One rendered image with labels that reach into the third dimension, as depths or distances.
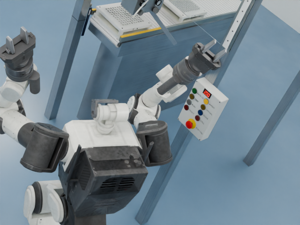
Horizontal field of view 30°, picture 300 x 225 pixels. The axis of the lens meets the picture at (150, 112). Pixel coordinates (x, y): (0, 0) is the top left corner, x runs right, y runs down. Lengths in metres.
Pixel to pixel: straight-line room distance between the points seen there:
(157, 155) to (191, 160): 1.86
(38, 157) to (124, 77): 1.73
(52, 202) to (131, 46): 1.33
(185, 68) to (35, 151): 0.61
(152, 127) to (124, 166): 0.23
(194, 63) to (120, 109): 0.32
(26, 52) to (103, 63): 1.82
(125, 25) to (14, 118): 1.35
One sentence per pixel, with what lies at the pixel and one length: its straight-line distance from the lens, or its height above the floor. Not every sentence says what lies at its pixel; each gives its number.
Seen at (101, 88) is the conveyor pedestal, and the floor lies 0.36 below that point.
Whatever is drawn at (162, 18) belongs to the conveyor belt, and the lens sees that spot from 3.59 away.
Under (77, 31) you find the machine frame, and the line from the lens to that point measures 3.37.
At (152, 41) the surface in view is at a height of 0.79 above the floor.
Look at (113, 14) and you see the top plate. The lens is 3.28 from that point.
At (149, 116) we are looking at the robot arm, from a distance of 2.21.
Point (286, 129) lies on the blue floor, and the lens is 4.71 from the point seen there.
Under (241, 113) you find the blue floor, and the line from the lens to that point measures 4.59.
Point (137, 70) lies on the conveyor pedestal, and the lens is 3.59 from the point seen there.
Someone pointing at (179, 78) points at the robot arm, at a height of 1.40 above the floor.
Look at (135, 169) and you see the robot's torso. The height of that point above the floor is 1.23.
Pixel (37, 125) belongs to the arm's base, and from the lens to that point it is 1.89.
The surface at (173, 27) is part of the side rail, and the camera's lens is 3.47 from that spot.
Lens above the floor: 2.53
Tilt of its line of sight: 37 degrees down
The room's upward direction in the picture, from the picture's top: 24 degrees clockwise
